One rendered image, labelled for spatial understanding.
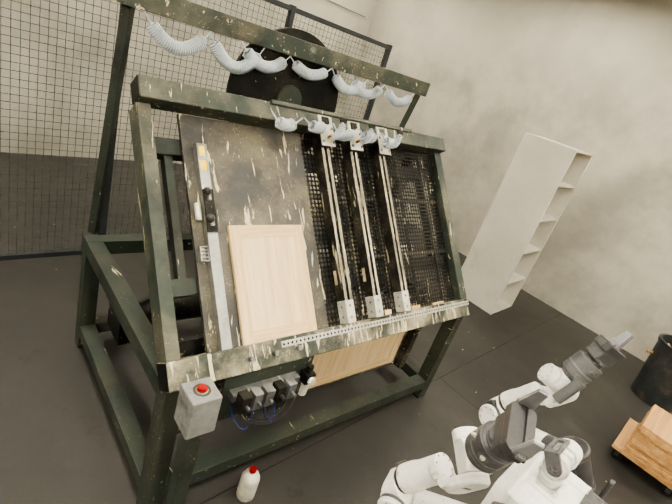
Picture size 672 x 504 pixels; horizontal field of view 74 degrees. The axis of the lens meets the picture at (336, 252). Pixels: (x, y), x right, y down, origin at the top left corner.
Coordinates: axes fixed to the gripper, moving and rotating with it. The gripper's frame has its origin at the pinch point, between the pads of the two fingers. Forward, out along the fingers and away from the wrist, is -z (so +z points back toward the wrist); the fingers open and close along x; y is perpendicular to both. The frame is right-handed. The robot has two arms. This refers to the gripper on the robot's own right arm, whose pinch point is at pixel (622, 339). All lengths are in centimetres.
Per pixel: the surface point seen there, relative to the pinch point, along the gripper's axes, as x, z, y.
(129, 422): 68, 204, 75
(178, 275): 94, 113, 84
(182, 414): 74, 129, 30
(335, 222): 31, 67, 131
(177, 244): 100, 105, 94
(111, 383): 80, 212, 102
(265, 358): 43, 118, 65
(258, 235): 69, 88, 108
